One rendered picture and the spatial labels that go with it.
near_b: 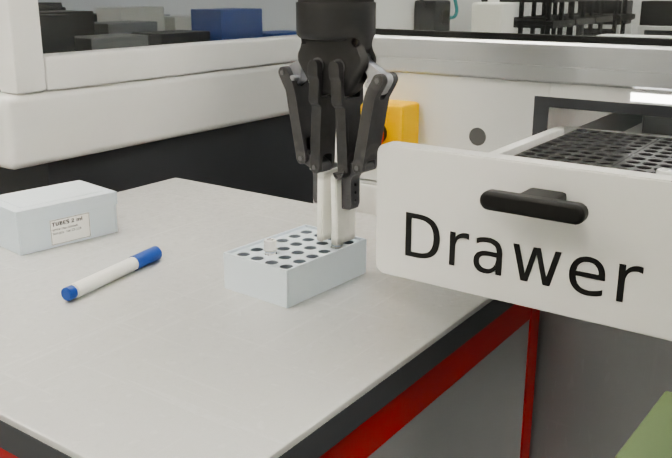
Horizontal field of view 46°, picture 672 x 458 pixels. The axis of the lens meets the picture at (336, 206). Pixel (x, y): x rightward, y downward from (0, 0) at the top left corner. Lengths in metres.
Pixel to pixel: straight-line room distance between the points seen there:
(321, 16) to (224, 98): 0.75
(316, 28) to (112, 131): 0.62
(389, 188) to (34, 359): 0.32
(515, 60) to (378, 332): 0.39
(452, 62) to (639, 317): 0.48
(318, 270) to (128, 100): 0.62
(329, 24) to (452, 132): 0.31
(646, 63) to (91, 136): 0.79
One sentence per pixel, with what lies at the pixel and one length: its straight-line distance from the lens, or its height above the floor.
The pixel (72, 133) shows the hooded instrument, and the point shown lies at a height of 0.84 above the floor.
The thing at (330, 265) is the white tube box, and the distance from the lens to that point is 0.78.
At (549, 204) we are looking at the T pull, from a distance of 0.55.
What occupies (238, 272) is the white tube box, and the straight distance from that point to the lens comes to 0.78.
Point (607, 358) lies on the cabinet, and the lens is 0.99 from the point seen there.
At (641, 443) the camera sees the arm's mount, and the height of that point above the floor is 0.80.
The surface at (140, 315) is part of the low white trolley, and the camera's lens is 0.75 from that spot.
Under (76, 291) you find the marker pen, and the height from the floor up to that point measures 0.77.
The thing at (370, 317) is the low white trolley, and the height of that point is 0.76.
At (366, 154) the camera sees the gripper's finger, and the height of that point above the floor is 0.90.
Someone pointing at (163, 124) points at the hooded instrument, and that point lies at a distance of 1.36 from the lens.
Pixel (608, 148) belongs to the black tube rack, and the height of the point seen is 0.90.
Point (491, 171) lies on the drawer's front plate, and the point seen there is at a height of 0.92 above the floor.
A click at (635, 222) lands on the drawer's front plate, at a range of 0.57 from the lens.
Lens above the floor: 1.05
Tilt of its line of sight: 15 degrees down
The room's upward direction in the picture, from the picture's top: straight up
